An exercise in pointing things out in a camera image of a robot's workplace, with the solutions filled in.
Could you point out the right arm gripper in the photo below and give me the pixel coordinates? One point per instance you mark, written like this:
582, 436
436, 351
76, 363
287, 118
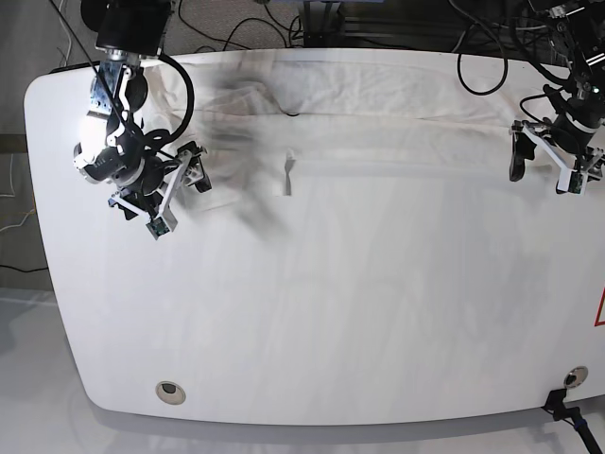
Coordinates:
150, 195

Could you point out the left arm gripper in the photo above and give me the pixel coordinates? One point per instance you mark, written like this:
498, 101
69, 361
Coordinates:
577, 165

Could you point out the white printed T-shirt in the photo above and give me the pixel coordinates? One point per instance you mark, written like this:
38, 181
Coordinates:
259, 113

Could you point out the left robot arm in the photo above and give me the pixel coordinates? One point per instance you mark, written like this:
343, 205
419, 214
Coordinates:
564, 118

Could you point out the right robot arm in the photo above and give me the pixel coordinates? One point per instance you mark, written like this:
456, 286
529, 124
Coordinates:
114, 146

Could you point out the red white warning sticker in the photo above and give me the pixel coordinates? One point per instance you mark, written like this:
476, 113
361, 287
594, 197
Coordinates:
600, 314

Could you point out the left table cable grommet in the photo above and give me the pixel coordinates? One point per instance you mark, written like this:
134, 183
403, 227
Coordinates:
170, 393

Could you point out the table cable grommet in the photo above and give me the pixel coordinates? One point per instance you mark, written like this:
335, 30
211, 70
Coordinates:
170, 393
575, 377

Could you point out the right table cable grommet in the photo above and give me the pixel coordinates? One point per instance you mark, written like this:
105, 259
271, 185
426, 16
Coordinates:
575, 377

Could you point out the black clamp with cable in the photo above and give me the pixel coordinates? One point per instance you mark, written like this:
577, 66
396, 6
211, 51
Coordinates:
556, 408

